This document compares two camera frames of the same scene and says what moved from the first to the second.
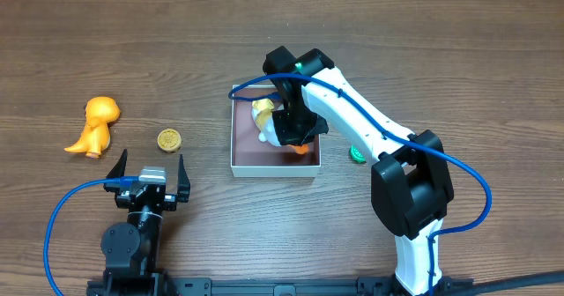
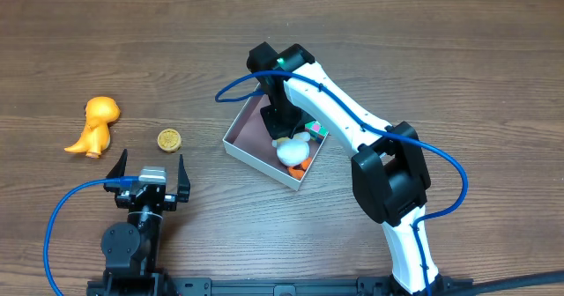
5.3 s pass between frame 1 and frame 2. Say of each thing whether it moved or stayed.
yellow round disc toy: stayed
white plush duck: moved
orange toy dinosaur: stayed
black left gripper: stayed
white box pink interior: moved
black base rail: stayed
